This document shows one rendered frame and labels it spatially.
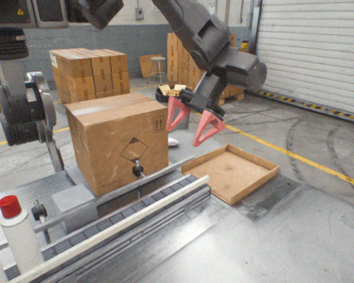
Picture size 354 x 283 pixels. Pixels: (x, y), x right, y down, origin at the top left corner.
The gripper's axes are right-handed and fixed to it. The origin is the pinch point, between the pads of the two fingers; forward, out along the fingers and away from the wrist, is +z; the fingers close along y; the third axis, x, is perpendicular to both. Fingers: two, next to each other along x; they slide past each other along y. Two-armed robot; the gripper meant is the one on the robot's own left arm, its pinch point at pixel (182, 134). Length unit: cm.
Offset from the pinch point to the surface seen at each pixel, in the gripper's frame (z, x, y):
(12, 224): 32.9, -18.9, -9.0
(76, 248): 36.2, -3.2, -7.4
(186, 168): 10.8, 40.1, -27.1
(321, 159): -58, 258, -52
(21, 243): 36.7, -15.3, -8.9
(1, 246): 41.7, -16.4, -13.9
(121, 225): 29.0, 6.2, -8.0
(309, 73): -188, 329, -153
